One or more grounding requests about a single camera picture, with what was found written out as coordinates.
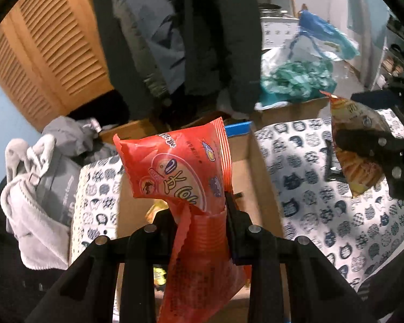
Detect silver foil snack pack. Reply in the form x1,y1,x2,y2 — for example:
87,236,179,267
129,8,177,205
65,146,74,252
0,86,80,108
320,91,391,197

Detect red snack bag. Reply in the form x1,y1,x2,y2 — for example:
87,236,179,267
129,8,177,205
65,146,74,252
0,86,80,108
113,118,246,322

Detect black yellow snack pack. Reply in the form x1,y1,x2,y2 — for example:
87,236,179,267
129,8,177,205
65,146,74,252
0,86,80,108
153,266,166,288

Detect yellow chips snack pack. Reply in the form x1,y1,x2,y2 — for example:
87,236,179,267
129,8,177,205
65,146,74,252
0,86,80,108
145,199,168,224

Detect shoe rack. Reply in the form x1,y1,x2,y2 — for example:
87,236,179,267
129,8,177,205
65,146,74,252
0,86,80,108
371,12,404,90

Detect blue cardboard box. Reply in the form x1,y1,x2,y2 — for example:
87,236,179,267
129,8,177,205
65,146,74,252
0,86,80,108
119,133,282,322

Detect cardboard box on floor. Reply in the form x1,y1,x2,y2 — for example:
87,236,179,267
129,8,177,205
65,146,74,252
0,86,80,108
249,97,328,130

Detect blue plastic bag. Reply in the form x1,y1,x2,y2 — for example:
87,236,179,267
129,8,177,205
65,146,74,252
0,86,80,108
287,9,360,61

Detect cat pattern tablecloth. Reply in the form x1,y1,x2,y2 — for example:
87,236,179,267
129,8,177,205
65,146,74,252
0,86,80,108
70,111,404,289

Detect teal checked cloth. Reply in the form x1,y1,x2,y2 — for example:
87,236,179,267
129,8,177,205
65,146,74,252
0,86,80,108
260,60,337,107

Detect grey tote bag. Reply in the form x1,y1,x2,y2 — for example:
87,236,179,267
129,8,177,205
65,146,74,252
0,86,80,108
36,150,82,227

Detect white patterned appliance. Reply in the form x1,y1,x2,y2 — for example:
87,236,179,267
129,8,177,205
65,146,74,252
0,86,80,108
260,17,299,50

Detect grey crumpled garment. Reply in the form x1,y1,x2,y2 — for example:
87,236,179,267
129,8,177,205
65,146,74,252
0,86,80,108
42,116,117,166

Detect hanging dark coats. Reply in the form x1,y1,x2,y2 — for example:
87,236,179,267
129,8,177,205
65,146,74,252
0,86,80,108
92,0,262,127

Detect wooden louvered door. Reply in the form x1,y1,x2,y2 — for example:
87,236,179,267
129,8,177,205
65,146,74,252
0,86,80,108
0,0,114,131

